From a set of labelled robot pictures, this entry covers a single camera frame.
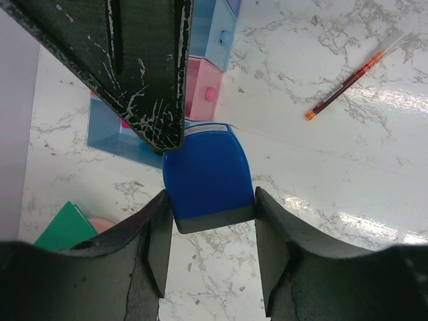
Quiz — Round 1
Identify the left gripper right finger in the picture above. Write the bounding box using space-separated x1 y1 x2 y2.
255 188 427 320

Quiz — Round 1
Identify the pink drawer bin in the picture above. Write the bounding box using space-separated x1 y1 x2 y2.
185 57 223 121

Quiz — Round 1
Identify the purple drawer bin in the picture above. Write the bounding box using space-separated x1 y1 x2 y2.
227 0 241 17

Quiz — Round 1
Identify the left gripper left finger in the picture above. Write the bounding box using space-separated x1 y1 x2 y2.
1 191 173 320

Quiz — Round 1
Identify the red pen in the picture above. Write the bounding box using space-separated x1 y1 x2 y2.
305 31 405 121

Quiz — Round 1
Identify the pink tiered shelf stand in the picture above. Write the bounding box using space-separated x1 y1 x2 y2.
88 217 115 234

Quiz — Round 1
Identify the blue pencil sharpener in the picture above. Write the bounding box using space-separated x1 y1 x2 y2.
163 122 255 234

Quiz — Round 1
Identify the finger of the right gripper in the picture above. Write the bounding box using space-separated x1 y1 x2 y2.
1 0 193 152

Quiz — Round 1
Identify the light blue drawer bin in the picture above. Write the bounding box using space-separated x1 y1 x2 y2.
86 96 163 169

